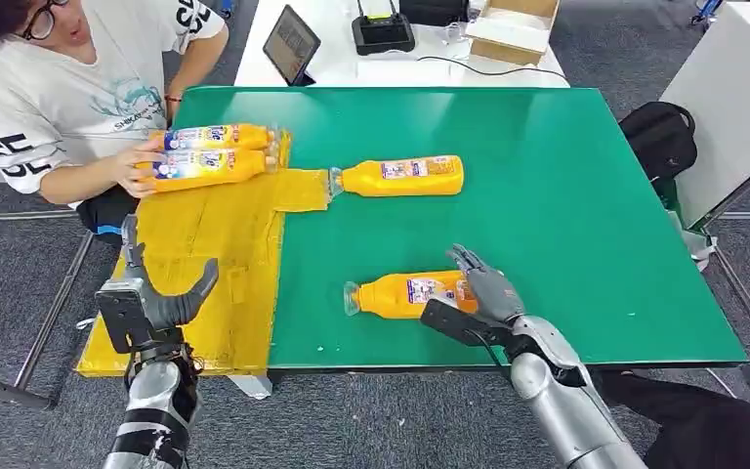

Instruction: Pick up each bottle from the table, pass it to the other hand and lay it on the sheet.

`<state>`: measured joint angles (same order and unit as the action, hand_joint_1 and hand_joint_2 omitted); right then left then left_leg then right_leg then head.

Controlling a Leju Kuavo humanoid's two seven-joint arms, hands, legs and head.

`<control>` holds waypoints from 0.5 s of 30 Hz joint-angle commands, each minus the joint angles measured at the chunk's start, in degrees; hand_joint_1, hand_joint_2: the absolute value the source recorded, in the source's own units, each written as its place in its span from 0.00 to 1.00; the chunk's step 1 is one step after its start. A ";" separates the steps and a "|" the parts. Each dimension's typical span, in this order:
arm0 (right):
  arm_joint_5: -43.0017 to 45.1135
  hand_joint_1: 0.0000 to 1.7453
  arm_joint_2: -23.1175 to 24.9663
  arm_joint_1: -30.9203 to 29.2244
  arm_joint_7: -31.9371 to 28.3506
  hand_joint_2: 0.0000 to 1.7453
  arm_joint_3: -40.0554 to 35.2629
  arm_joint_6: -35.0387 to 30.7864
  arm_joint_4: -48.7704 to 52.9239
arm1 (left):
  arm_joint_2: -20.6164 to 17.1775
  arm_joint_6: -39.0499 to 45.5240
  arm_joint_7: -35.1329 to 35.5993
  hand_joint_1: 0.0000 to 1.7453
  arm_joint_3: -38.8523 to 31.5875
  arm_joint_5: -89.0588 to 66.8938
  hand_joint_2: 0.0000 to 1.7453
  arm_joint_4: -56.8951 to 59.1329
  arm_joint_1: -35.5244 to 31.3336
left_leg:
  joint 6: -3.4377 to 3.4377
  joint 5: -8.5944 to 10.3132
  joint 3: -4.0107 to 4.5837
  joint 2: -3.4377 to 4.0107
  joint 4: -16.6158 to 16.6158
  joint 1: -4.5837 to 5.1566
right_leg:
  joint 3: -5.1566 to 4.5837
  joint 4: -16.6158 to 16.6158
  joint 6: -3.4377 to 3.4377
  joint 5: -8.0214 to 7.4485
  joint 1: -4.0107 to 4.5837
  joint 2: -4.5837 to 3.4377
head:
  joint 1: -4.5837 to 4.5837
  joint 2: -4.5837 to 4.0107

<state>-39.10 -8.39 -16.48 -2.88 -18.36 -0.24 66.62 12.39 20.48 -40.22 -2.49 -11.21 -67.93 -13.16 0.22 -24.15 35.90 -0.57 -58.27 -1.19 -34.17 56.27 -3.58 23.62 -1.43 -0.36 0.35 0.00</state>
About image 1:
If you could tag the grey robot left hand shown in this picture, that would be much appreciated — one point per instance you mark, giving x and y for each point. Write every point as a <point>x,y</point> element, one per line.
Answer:
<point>161,307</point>

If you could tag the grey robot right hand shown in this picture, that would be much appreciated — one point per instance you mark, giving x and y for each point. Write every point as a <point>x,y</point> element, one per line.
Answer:
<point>491,291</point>

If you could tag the orange drink bottle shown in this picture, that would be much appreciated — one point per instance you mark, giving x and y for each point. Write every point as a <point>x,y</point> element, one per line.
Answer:
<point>220,137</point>
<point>407,184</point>
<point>213,171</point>
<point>388,301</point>

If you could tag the yellow sheet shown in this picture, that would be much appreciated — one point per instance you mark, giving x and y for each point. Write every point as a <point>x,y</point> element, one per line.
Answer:
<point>233,259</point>

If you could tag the green table mat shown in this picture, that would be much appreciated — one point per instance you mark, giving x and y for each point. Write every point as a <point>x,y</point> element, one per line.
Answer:
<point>543,194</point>

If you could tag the person's right hand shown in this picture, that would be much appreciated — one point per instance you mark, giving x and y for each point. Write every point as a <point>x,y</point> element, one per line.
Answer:
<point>132,168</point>

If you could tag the black backpack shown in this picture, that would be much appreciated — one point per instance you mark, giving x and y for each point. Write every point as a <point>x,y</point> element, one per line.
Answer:
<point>658,139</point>

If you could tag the person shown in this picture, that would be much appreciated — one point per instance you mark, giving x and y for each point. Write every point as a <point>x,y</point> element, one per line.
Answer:
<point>38,103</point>

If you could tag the open cardboard box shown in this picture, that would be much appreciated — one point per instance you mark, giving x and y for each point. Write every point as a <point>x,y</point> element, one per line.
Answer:
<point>511,35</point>

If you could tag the black charging dock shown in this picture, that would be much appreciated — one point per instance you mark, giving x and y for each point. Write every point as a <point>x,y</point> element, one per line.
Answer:
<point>383,32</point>

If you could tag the black case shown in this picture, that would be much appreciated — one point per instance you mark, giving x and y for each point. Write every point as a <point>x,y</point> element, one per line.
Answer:
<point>433,12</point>

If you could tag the black tablet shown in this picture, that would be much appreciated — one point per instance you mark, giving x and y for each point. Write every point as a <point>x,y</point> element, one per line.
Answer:
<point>291,44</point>

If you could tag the black glasses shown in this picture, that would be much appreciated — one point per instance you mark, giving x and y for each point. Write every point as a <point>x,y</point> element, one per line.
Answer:
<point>42,24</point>

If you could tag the white side table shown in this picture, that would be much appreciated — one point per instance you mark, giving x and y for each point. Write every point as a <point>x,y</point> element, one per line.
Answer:
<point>731,97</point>

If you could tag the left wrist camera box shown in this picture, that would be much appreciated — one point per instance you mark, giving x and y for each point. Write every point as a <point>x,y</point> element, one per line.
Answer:
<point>119,317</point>

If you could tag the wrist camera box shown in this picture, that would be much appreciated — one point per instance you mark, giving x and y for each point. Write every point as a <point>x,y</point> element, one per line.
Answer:
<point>119,317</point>
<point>452,320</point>

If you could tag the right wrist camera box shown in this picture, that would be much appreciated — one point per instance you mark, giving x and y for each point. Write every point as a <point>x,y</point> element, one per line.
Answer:
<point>452,320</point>

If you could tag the metal table leg frame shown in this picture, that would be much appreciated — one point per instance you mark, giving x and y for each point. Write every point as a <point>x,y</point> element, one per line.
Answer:
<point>45,324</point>
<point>747,311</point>

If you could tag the white table bracket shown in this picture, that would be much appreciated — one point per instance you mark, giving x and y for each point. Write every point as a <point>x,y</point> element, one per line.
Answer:
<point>252,387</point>

